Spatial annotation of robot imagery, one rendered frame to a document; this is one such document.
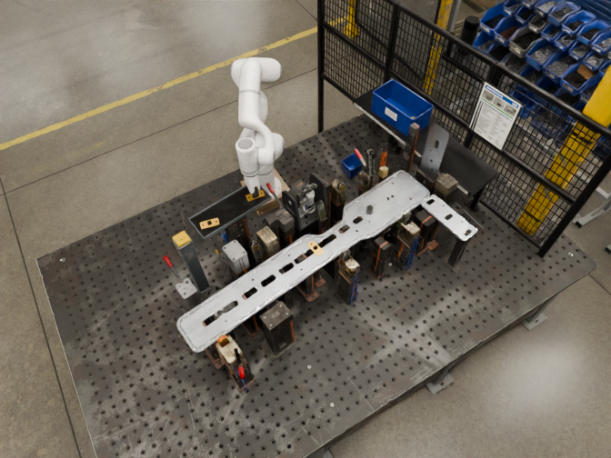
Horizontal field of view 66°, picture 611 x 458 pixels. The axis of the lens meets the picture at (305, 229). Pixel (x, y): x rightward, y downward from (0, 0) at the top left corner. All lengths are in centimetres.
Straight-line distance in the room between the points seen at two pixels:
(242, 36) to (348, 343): 372
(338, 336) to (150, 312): 96
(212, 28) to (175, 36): 40
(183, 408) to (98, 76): 363
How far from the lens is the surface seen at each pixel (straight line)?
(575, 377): 339
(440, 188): 248
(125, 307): 262
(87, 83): 516
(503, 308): 258
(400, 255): 247
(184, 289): 214
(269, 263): 220
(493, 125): 251
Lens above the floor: 289
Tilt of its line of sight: 56 degrees down
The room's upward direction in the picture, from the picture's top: 3 degrees counter-clockwise
